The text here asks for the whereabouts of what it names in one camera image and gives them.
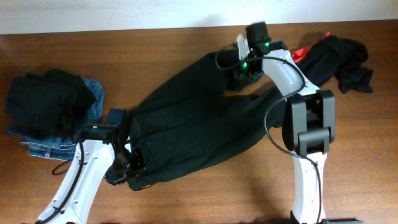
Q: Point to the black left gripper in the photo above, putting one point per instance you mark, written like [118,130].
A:
[134,168]

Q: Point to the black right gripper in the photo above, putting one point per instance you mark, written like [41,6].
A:
[236,74]

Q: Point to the black trousers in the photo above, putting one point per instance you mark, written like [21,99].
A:
[188,123]

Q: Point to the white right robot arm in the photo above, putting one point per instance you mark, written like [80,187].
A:
[309,118]

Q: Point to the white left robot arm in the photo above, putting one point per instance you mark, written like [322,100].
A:
[102,152]

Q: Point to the red garment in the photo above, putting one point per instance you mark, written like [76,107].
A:
[306,43]

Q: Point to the folded blue jeans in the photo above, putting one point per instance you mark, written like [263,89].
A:
[48,146]

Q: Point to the crumpled black clothes pile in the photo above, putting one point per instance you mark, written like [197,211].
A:
[340,58]

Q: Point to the folded black garment stack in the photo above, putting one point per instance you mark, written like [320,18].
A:
[50,104]

